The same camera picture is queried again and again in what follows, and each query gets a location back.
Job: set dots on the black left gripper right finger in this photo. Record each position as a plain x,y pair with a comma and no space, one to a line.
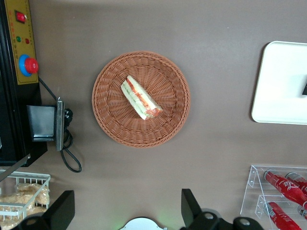
192,213

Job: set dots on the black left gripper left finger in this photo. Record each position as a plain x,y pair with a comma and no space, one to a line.
60,210

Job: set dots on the triangle sandwich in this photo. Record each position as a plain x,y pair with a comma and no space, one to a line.
140,98

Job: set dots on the round brown wicker basket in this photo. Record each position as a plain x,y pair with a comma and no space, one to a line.
115,119

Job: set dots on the white rectangular tray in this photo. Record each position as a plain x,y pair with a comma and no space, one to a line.
275,91

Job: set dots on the clear wrapped snack pack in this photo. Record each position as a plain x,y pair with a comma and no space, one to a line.
9,216
14,200
31,189

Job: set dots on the white round dish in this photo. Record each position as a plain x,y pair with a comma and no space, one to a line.
144,224

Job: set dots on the grey metal bar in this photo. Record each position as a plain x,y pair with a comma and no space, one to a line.
14,166

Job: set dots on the clear acrylic bottle rack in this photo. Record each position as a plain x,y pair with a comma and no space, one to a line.
254,191

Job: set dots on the red cola bottle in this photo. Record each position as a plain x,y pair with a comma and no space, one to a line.
285,185
280,215
298,179

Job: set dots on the black box with metal plate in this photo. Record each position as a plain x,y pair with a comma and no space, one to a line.
40,122

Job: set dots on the black machine with yellow panel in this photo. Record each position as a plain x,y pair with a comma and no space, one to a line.
14,119

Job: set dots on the red emergency stop button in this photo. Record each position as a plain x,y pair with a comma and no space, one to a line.
30,65

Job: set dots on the black angular object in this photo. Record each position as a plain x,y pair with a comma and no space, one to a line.
305,89

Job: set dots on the red indicator lamp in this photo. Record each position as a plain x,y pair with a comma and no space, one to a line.
27,41

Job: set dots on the green indicator lamp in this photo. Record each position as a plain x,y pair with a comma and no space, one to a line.
18,38

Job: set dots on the red rocker switch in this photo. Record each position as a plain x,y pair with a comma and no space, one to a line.
21,16

